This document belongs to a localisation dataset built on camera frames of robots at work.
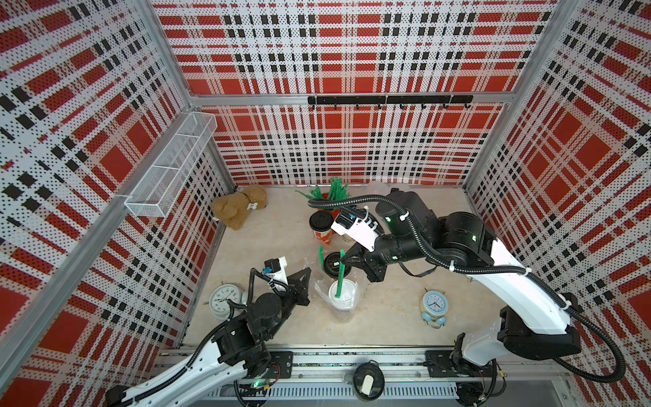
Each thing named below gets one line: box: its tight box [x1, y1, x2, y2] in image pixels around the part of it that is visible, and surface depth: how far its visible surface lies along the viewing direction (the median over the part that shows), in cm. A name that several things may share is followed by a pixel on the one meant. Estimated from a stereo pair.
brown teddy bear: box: [211, 184, 268, 231], surface depth 106 cm
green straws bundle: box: [294, 176, 351, 200], surface depth 97 cm
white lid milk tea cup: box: [328, 278, 358, 324], surface depth 70 cm
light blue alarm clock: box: [420, 287, 450, 329], surface depth 82 cm
